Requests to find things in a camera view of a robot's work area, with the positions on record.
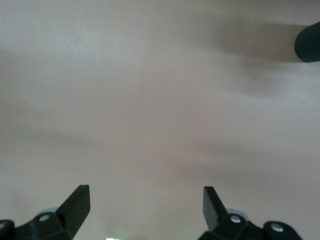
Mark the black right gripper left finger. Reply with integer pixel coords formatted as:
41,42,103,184
0,184,91,240

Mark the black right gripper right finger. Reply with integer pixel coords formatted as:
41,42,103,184
198,186,304,240

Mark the black ribbed cylinder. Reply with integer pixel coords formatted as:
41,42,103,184
294,21,320,64

